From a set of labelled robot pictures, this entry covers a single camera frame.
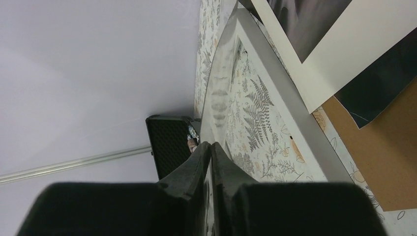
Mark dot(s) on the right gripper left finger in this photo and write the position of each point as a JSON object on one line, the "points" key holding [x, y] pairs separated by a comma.
{"points": [[173, 206]]}

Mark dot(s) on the white-bordered sunset photo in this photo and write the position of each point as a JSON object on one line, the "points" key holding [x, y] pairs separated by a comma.
{"points": [[362, 33]]}

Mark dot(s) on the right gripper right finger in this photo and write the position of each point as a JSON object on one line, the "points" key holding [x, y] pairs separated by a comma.
{"points": [[245, 207]]}

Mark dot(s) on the brown cardboard backing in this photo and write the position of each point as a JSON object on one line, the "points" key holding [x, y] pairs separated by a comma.
{"points": [[385, 150]]}

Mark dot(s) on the black poker chip case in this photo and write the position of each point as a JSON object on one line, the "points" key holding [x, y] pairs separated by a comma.
{"points": [[168, 141]]}

